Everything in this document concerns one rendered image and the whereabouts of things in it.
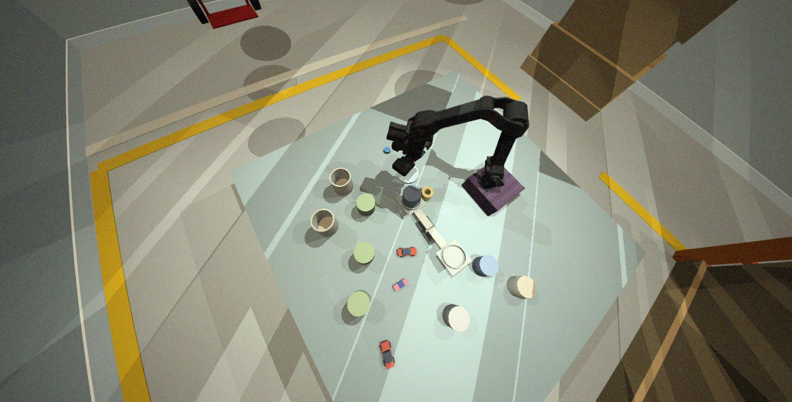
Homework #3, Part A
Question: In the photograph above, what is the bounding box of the orange toy truck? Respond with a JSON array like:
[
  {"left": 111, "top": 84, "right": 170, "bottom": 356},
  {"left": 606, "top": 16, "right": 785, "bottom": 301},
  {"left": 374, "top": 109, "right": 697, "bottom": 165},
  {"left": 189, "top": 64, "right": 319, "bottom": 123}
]
[
  {"left": 381, "top": 340, "right": 395, "bottom": 369},
  {"left": 398, "top": 247, "right": 417, "bottom": 257}
]

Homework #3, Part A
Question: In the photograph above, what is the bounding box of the dark green cylinder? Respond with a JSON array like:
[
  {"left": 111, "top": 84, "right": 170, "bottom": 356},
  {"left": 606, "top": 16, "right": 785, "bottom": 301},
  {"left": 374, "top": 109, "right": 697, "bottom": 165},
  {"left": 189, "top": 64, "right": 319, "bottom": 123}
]
[
  {"left": 347, "top": 290, "right": 371, "bottom": 317},
  {"left": 353, "top": 242, "right": 374, "bottom": 265},
  {"left": 356, "top": 194, "right": 375, "bottom": 216}
]

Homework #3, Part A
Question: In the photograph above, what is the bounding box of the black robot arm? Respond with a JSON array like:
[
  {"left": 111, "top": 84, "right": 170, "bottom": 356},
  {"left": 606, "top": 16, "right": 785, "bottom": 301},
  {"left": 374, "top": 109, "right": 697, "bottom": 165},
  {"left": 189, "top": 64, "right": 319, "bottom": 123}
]
[{"left": 387, "top": 95, "right": 529, "bottom": 192}]

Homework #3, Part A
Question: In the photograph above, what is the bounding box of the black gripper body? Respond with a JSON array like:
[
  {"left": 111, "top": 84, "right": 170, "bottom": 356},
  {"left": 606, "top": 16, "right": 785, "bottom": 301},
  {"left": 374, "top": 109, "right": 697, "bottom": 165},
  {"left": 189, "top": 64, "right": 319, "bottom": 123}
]
[{"left": 392, "top": 141, "right": 433, "bottom": 176}]

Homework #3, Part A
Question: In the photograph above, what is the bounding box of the pink and blue eraser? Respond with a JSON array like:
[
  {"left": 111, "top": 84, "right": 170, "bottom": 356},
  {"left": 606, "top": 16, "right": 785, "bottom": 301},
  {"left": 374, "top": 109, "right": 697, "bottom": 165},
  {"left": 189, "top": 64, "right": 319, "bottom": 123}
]
[{"left": 393, "top": 278, "right": 408, "bottom": 291}]

